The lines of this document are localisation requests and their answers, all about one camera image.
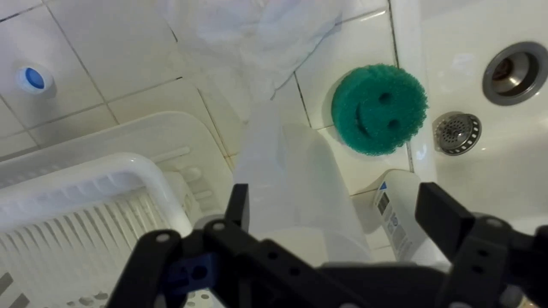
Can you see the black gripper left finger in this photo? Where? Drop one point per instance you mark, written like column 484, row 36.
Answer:
column 241, row 267

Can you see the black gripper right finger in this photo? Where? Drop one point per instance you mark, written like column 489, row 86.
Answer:
column 498, row 262

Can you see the translucent plastic jar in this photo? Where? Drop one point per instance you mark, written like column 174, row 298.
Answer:
column 297, row 189

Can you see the white double sink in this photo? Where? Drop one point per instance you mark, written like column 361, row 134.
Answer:
column 498, row 171

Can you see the metal sink strainer basket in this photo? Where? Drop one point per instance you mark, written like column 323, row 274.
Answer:
column 457, row 132

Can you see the grey sink drain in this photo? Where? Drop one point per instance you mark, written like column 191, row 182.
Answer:
column 516, row 72

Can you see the white plastic bottle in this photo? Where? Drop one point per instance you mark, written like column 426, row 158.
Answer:
column 409, row 216

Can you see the white dish drain tray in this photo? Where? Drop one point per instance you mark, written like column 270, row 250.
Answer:
column 172, row 137

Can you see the white dish rack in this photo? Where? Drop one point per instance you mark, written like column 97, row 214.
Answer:
column 87, row 228

